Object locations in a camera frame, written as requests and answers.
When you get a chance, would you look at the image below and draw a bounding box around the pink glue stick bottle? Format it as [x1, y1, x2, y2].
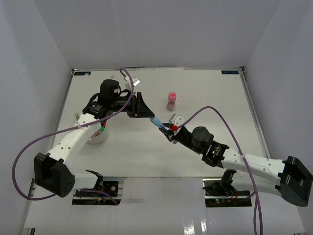
[167, 92, 177, 111]

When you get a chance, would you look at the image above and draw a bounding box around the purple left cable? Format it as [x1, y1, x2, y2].
[11, 68, 134, 201]

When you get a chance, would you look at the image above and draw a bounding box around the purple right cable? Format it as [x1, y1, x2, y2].
[177, 106, 264, 235]

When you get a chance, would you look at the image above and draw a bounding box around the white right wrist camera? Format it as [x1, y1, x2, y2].
[169, 114, 185, 132]

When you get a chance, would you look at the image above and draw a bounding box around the purple cable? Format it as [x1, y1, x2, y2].
[177, 106, 264, 235]
[11, 68, 134, 201]

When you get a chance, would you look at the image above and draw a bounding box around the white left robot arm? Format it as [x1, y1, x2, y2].
[34, 79, 155, 198]

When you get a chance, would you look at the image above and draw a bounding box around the white round divided container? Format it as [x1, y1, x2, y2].
[75, 114, 109, 144]

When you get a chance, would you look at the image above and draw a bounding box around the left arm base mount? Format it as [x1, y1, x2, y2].
[72, 180, 124, 206]

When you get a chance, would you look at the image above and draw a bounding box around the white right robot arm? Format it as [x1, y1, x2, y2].
[160, 124, 313, 207]

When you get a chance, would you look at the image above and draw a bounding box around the blue correction tape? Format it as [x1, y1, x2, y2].
[150, 117, 168, 130]

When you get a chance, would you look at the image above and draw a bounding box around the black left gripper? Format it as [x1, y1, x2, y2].
[111, 92, 155, 118]

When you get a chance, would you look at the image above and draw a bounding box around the pink correction tape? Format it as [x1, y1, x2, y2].
[91, 130, 102, 138]

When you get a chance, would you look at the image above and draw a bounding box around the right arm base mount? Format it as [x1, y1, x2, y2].
[202, 179, 253, 208]

